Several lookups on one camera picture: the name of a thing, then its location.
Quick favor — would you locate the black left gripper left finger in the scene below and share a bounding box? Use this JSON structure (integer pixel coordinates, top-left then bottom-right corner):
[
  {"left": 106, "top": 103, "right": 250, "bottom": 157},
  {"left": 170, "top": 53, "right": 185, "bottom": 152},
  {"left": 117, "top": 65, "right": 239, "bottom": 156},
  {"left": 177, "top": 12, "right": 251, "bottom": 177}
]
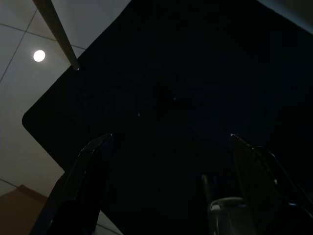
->
[{"left": 29, "top": 133, "right": 113, "bottom": 235}]

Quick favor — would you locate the black floor mat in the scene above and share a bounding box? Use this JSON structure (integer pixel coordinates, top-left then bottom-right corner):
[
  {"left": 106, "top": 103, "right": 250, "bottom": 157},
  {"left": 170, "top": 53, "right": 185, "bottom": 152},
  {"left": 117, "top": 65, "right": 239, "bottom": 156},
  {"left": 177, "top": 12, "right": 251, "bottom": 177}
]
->
[{"left": 21, "top": 0, "right": 313, "bottom": 235}]

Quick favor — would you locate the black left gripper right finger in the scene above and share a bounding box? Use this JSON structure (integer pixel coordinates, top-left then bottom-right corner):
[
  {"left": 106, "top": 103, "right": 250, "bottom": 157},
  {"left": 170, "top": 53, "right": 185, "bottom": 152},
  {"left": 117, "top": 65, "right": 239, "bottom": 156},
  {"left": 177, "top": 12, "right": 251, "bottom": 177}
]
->
[{"left": 230, "top": 133, "right": 313, "bottom": 235}]

